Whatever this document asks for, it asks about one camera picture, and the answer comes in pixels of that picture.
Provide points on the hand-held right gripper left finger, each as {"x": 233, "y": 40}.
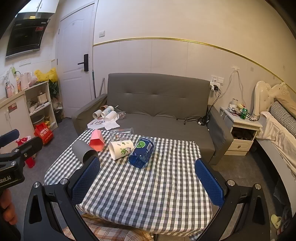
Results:
{"x": 85, "y": 180}

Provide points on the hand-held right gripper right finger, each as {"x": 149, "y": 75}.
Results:
{"x": 209, "y": 183}

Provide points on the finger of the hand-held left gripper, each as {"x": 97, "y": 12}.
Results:
{"x": 30, "y": 146}
{"x": 11, "y": 134}

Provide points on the grey cup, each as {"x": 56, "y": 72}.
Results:
{"x": 81, "y": 149}

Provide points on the pink cup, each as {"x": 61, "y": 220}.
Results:
{"x": 96, "y": 141}

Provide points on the white cup with green print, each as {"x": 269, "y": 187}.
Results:
{"x": 121, "y": 149}

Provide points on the blue transparent cup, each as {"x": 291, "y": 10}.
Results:
{"x": 138, "y": 157}

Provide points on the clear plastic cup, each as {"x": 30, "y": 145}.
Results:
{"x": 121, "y": 134}

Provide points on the plain white cup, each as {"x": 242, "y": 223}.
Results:
{"x": 97, "y": 114}
{"x": 111, "y": 116}

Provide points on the white cup with blue print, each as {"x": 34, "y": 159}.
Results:
{"x": 107, "y": 111}

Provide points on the brown paper cup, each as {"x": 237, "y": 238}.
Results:
{"x": 103, "y": 108}

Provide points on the person's left hand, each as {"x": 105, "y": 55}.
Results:
{"x": 7, "y": 206}

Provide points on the red plastic container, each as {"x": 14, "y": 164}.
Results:
{"x": 30, "y": 162}

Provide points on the red shopping bag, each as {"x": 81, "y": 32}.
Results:
{"x": 44, "y": 134}

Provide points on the white kitchen cabinet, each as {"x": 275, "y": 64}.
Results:
{"x": 13, "y": 115}

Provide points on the white open shelf unit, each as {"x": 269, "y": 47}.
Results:
{"x": 49, "y": 111}

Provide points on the pink bottle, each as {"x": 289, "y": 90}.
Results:
{"x": 9, "y": 91}

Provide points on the pink kettle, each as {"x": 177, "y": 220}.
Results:
{"x": 25, "y": 81}

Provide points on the grey white checkered tablecloth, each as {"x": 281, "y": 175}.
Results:
{"x": 143, "y": 192}

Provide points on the white paper sheets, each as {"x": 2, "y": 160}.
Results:
{"x": 108, "y": 125}

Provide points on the green leafy plant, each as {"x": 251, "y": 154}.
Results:
{"x": 53, "y": 89}

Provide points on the white nightstand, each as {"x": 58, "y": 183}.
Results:
{"x": 242, "y": 125}

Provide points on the yellow plastic bag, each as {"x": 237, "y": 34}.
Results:
{"x": 46, "y": 75}

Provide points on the white door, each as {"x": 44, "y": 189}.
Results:
{"x": 74, "y": 88}

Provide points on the clear plastic bottle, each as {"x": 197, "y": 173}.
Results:
{"x": 121, "y": 115}

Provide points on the green bottle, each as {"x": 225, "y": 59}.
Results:
{"x": 243, "y": 114}

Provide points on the pale yellow slipper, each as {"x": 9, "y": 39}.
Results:
{"x": 276, "y": 221}

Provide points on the cream blanket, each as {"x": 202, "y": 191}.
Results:
{"x": 277, "y": 132}

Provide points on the black charger plug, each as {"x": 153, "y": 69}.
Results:
{"x": 215, "y": 88}

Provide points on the black range hood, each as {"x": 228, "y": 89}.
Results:
{"x": 25, "y": 34}

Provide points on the cream tufted headboard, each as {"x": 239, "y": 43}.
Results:
{"x": 263, "y": 97}

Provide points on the checkered pillow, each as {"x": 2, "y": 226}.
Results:
{"x": 283, "y": 113}

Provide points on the grey sofa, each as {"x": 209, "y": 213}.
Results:
{"x": 161, "y": 92}

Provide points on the beige pillow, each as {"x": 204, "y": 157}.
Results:
{"x": 288, "y": 98}

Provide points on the white upper cabinet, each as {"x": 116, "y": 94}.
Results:
{"x": 44, "y": 5}

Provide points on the white wall outlet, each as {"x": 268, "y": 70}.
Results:
{"x": 217, "y": 79}

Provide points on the white light switch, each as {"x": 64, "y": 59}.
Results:
{"x": 101, "y": 33}

